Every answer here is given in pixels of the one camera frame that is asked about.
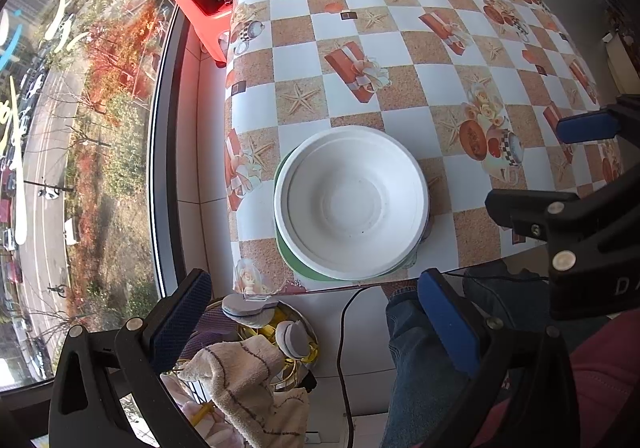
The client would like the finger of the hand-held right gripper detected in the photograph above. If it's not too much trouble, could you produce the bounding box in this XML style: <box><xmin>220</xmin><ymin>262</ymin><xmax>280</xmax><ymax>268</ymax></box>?
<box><xmin>485</xmin><ymin>188</ymin><xmax>581</xmax><ymax>249</ymax></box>
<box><xmin>556</xmin><ymin>108</ymin><xmax>623</xmax><ymax>145</ymax></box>

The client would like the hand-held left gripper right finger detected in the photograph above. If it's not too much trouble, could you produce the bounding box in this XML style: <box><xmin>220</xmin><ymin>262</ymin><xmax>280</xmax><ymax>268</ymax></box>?
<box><xmin>417</xmin><ymin>269</ymin><xmax>581</xmax><ymax>448</ymax></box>

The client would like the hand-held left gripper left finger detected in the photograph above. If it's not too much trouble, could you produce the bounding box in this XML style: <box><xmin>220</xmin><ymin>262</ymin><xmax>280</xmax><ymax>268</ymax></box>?
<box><xmin>47</xmin><ymin>269</ymin><xmax>213</xmax><ymax>448</ymax></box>

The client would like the green square plate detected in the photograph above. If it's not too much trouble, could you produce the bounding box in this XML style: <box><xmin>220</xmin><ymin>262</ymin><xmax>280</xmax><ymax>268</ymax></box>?
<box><xmin>272</xmin><ymin>153</ymin><xmax>426</xmax><ymax>283</ymax></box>

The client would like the purple checked cloth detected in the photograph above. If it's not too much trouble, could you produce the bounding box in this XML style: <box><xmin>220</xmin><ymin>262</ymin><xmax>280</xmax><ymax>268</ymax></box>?
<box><xmin>189</xmin><ymin>310</ymin><xmax>228</xmax><ymax>359</ymax></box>

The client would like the person's leg in jeans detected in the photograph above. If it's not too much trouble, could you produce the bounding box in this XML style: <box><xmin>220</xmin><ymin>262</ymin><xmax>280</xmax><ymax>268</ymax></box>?
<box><xmin>380</xmin><ymin>260</ymin><xmax>551</xmax><ymax>448</ymax></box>

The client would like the grey white slipper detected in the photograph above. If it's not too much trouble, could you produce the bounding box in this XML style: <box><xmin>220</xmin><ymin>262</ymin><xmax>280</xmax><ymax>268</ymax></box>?
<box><xmin>275</xmin><ymin>320</ymin><xmax>313</xmax><ymax>359</ymax></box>
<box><xmin>221</xmin><ymin>293</ymin><xmax>276</xmax><ymax>329</ymax></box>

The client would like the white furniture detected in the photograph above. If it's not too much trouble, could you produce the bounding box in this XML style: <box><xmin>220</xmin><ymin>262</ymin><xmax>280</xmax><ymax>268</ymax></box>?
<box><xmin>602</xmin><ymin>30</ymin><xmax>640</xmax><ymax>93</ymax></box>

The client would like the beige striped towel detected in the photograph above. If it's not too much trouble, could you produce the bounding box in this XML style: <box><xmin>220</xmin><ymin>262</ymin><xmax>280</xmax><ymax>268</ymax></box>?
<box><xmin>177</xmin><ymin>335</ymin><xmax>308</xmax><ymax>448</ymax></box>

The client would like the round metal basket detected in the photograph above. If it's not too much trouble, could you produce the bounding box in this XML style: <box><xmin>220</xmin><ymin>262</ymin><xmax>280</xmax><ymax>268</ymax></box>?
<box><xmin>200</xmin><ymin>297</ymin><xmax>321</xmax><ymax>394</ymax></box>

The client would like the pink garment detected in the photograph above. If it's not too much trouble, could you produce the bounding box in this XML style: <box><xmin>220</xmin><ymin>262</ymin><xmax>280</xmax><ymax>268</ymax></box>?
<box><xmin>470</xmin><ymin>313</ymin><xmax>640</xmax><ymax>448</ymax></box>

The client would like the printed checkered tablecloth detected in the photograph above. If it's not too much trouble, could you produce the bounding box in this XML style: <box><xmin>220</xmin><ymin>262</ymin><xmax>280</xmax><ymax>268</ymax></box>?
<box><xmin>224</xmin><ymin>0</ymin><xmax>623</xmax><ymax>296</ymax></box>

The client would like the black window frame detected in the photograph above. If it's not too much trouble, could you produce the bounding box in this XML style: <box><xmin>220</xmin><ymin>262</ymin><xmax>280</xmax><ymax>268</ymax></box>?
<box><xmin>147</xmin><ymin>2</ymin><xmax>211</xmax><ymax>299</ymax></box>

